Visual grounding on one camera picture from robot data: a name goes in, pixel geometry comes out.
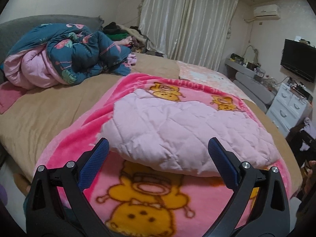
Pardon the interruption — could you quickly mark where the pink quilted jacket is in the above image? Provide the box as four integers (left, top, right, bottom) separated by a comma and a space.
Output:
100, 89, 280, 177

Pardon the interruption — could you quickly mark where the pile of folded clothes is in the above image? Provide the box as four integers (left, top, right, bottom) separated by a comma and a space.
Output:
102, 22, 165, 57

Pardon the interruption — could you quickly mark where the person's right hand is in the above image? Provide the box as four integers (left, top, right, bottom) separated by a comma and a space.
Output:
304, 161, 315, 195

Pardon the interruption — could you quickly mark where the pink cartoon fleece blanket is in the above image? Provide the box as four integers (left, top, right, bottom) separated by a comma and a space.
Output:
38, 73, 291, 236

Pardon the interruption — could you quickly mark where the black garment on chair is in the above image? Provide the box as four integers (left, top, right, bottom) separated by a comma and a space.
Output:
285, 124, 315, 167

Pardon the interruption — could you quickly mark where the tan bed sheet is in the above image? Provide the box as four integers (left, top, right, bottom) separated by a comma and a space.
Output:
1, 54, 303, 195

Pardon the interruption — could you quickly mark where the lilac garment on chair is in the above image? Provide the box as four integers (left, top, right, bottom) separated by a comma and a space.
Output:
299, 117, 315, 151

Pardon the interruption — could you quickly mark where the white drawer dresser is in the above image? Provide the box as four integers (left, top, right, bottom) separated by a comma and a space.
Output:
266, 83, 312, 137

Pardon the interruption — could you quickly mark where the clutter on vanity desk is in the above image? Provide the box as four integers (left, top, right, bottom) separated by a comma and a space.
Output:
226, 54, 277, 84

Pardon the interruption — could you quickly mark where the teal floral duvet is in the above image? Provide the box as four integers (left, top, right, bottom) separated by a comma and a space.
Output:
1, 22, 138, 90

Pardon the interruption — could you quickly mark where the peach white patterned blanket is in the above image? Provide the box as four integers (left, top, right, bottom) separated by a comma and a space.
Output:
176, 61, 254, 103

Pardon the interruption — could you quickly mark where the white striped curtain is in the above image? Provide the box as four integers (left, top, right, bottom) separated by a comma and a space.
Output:
139, 0, 239, 71

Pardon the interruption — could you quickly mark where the black wall television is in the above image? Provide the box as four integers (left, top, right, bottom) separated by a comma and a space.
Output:
280, 39, 315, 82

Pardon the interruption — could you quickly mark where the white wall air conditioner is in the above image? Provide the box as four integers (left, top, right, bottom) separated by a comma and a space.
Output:
253, 4, 281, 20

